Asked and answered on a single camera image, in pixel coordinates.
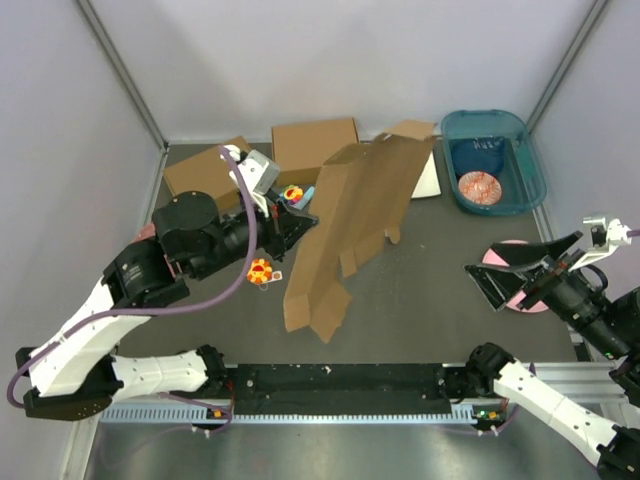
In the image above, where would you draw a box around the white square plate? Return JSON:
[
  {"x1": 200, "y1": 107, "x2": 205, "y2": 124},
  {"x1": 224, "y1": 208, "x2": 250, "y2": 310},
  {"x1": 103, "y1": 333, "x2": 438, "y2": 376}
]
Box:
[{"x1": 411, "y1": 153, "x2": 441, "y2": 200}]

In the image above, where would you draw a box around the orange yellow flower plush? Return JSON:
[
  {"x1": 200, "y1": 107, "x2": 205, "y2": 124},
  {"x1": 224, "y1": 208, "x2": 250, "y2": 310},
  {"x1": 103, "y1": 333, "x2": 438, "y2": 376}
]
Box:
[{"x1": 247, "y1": 258, "x2": 273, "y2": 285}]

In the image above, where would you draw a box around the light blue marker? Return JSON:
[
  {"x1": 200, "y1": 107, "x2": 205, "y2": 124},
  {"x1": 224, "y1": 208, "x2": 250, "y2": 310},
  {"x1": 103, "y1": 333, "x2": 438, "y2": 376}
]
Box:
[{"x1": 294, "y1": 186, "x2": 315, "y2": 210}]

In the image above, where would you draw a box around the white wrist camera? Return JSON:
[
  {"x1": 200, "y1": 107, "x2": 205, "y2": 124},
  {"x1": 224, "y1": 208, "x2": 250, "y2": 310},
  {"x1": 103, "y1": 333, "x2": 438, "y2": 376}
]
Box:
[
  {"x1": 219, "y1": 144, "x2": 280, "y2": 218},
  {"x1": 569, "y1": 215, "x2": 632, "y2": 272}
]

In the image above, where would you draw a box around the cardboard box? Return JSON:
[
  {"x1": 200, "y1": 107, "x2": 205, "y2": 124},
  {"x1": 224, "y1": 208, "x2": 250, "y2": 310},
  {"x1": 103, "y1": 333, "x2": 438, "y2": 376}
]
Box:
[
  {"x1": 271, "y1": 117, "x2": 359, "y2": 186},
  {"x1": 283, "y1": 119, "x2": 435, "y2": 342},
  {"x1": 164, "y1": 136, "x2": 252, "y2": 211}
]

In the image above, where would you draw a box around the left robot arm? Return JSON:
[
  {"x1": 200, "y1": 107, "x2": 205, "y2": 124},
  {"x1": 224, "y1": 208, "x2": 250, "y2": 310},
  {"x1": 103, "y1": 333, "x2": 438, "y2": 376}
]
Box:
[{"x1": 6, "y1": 191, "x2": 318, "y2": 421}]

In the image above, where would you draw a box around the white paper tag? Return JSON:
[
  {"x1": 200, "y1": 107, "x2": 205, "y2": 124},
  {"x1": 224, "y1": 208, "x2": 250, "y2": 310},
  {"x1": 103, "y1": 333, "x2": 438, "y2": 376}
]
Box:
[{"x1": 259, "y1": 271, "x2": 283, "y2": 290}]

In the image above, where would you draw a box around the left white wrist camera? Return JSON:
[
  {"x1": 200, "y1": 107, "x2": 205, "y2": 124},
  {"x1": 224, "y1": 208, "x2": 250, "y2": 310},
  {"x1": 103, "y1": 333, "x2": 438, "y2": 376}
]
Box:
[{"x1": 219, "y1": 144, "x2": 280, "y2": 218}]

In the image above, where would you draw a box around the dark pink dotted plate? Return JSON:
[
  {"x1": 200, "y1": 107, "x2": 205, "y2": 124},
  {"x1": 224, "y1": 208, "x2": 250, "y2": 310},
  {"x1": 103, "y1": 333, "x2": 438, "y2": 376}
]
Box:
[{"x1": 132, "y1": 223, "x2": 176, "y2": 278}]

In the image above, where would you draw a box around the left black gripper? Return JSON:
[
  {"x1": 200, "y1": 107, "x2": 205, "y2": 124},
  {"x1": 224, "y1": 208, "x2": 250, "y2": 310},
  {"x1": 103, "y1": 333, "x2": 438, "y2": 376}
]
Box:
[{"x1": 188, "y1": 190, "x2": 319, "y2": 282}]

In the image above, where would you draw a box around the rainbow flower plush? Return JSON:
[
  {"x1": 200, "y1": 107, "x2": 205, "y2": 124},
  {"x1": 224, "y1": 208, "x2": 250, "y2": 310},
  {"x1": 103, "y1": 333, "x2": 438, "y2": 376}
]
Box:
[{"x1": 281, "y1": 185, "x2": 305, "y2": 206}]

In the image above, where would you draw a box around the teal plastic bin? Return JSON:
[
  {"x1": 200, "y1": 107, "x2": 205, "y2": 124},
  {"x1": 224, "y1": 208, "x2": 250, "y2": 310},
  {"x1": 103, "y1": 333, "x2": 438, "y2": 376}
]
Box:
[{"x1": 440, "y1": 109, "x2": 547, "y2": 216}]

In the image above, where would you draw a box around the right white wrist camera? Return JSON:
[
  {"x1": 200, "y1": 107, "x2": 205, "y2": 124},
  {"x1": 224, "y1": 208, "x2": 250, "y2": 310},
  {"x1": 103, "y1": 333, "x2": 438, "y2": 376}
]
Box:
[{"x1": 569, "y1": 215, "x2": 632, "y2": 272}]

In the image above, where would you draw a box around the red patterned bowl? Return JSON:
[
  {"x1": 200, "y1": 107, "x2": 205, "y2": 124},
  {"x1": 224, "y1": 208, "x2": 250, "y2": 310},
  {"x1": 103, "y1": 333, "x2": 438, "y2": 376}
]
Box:
[{"x1": 458, "y1": 171, "x2": 503, "y2": 206}]

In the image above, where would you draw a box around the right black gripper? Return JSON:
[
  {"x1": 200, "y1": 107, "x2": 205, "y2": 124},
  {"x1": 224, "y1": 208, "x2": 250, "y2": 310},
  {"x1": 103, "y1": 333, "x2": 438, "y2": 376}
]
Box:
[{"x1": 460, "y1": 227, "x2": 630, "y2": 357}]

